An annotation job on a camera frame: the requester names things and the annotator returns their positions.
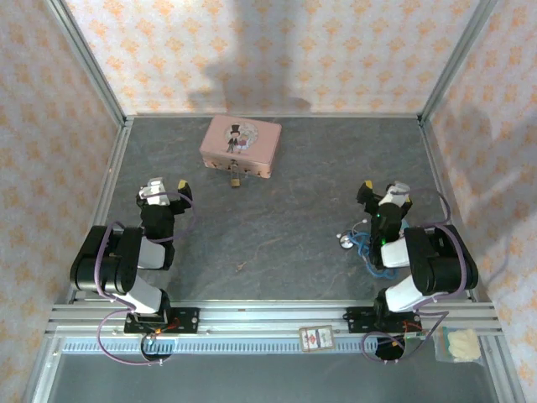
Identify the brass padlock with steel shackle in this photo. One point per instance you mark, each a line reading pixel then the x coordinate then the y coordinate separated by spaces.
pixel 235 180

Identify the aluminium mounting rail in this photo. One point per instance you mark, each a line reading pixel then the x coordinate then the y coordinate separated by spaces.
pixel 268 317

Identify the small printed card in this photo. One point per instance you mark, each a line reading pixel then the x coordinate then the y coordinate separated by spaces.
pixel 316 338

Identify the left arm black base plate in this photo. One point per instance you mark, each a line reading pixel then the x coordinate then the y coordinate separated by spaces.
pixel 184 321

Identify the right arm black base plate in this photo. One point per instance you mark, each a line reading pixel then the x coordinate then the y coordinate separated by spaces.
pixel 358 319

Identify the blue stethoscope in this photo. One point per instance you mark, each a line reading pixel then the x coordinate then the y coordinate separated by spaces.
pixel 361 243

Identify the aluminium corner post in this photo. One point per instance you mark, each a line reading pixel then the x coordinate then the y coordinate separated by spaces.
pixel 88 63
pixel 457 59

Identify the pink illustrated tin box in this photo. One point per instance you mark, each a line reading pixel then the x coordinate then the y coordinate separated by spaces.
pixel 241 142

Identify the small brass key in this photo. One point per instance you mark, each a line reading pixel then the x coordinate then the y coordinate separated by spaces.
pixel 241 266

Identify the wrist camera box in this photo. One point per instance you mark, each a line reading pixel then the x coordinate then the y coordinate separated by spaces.
pixel 153 193
pixel 394 194

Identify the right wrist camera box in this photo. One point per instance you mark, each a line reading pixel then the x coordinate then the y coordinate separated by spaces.
pixel 394 194

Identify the aluminium side rail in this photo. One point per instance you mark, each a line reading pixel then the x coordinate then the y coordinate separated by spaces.
pixel 111 176

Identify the clear bag with white gloves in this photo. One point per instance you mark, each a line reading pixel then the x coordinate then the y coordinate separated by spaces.
pixel 459 345

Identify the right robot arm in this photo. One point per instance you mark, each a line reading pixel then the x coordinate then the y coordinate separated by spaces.
pixel 436 260

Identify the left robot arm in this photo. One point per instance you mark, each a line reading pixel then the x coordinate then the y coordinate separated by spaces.
pixel 119 260

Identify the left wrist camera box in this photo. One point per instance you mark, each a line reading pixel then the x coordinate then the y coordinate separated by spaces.
pixel 153 193

